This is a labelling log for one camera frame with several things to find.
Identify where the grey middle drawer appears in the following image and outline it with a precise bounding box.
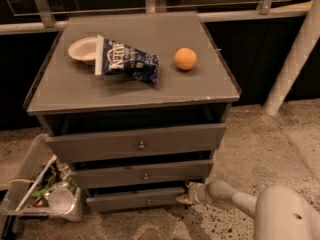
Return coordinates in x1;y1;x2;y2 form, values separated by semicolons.
71;159;213;189

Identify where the metal window rail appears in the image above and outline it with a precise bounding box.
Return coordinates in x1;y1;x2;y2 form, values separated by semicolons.
0;2;314;36

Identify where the clear plastic bin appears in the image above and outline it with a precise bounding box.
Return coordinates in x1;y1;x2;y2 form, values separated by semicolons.
1;134;82;222

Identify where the grey top drawer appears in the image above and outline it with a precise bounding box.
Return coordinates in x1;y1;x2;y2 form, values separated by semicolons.
47;123;226;162

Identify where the blue chip bag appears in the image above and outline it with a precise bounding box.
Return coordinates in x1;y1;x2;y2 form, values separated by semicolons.
95;35;160;84

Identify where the white paper bowl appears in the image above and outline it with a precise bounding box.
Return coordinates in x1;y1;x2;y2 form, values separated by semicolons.
68;37;97;65

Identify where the grey drawer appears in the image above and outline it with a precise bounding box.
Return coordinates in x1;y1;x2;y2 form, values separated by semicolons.
86;187;185;211
71;159;213;189
47;123;226;162

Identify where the white plastic cup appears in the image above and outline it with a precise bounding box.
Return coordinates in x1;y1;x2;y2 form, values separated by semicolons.
48;188;73;213

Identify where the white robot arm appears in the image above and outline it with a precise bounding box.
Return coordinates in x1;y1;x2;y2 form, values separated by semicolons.
177;180;320;240

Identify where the orange fruit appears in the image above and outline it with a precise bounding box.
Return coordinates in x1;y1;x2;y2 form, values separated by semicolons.
174;48;197;71

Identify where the grey drawer cabinet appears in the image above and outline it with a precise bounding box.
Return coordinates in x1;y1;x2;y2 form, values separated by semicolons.
25;12;240;198

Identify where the grey bottom drawer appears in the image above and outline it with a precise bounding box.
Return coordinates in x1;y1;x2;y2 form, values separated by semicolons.
86;187;185;211

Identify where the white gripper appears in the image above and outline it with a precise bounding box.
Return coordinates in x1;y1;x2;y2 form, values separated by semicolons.
176;181;210;205

